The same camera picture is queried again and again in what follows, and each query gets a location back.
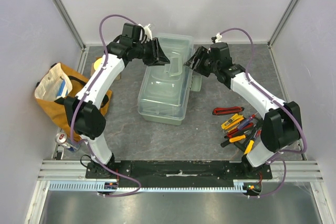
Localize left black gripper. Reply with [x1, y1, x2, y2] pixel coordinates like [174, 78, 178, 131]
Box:
[133, 38, 171, 67]

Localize red bull can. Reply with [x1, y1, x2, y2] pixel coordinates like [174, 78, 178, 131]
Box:
[55, 132, 80, 152]

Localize yellow canvas tote bag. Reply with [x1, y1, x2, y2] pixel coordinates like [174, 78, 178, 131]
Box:
[34, 62, 112, 142]

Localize red handled screwdriver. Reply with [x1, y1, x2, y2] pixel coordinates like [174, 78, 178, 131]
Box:
[225, 123, 254, 139]

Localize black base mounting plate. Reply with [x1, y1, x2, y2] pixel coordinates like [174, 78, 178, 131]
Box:
[86, 160, 272, 182]

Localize blue slotted cable duct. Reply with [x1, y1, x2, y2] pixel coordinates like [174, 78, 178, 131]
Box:
[49, 180, 247, 193]

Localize green clear-lid toolbox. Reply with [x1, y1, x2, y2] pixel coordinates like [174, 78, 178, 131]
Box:
[138, 33, 202, 126]

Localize yellow tape roll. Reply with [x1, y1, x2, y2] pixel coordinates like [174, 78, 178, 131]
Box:
[90, 57, 102, 77]

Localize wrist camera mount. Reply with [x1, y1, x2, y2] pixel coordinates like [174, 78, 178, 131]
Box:
[139, 24, 154, 42]
[211, 33, 222, 44]

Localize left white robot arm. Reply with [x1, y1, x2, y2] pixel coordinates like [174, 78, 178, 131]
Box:
[64, 23, 170, 178]

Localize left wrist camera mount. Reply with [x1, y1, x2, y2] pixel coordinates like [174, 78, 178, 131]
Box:
[139, 24, 154, 42]

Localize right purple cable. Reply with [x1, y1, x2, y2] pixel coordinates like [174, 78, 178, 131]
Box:
[222, 27, 308, 198]

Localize orange handled screwdriver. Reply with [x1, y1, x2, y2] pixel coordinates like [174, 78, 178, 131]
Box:
[229, 134, 247, 143]

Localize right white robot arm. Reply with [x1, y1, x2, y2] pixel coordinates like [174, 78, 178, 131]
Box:
[185, 42, 305, 179]

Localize yellow handled pliers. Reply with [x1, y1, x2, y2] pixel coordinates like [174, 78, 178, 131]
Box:
[244, 130, 261, 155]

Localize black handled tool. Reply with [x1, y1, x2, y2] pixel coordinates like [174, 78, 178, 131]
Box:
[220, 137, 249, 151]

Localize red black utility knife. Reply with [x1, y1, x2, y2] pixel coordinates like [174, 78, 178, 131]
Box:
[212, 106, 245, 116]

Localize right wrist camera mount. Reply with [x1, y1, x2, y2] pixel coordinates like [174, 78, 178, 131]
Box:
[211, 33, 222, 44]

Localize blue red screwdriver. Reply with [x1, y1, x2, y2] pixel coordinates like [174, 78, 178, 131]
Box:
[228, 112, 258, 132]

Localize red black wire stripper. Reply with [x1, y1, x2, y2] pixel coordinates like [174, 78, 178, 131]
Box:
[249, 119, 264, 140]

